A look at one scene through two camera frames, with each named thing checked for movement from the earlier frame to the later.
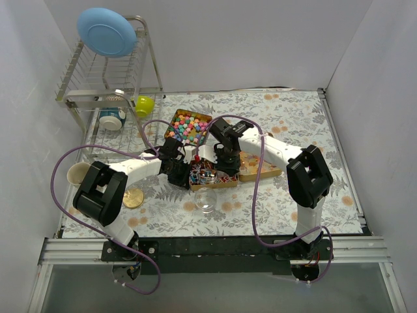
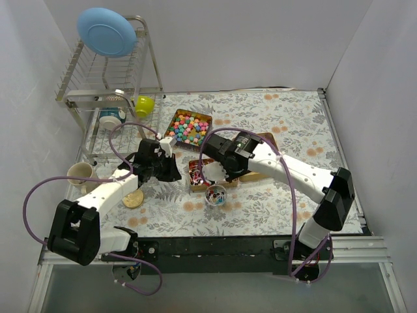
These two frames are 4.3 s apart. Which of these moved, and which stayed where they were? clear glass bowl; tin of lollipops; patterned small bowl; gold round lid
Moved: clear glass bowl
Stayed: gold round lid; tin of lollipops; patterned small bowl
